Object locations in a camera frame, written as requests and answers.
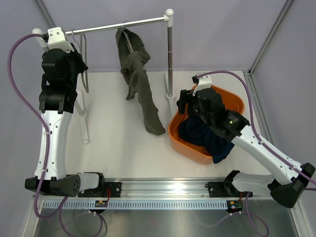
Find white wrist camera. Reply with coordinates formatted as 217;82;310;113
47;27;74;53
192;74;212;96

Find grey hanger with metal hook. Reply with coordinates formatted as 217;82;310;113
72;29;89;93

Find navy blue shorts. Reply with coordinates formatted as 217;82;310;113
178;116;235;163

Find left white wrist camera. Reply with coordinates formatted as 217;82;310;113
47;27;74;53

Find orange plastic basket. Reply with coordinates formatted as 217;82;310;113
167;85;245;165

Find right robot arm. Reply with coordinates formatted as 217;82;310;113
177;87;316;208

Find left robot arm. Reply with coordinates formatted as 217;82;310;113
25;47;106;197

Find white clothes rack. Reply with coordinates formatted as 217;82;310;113
32;9;176;144

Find aluminium mounting rail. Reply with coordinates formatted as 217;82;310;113
32;179;272;200

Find grey hanger under olive shorts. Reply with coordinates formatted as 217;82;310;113
122;21;134;53

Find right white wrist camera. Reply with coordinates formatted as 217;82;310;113
192;74;212;96

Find olive green shorts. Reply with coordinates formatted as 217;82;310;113
116;28;165;136

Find white slotted cable duct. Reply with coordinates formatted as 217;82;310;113
41;199;229;210

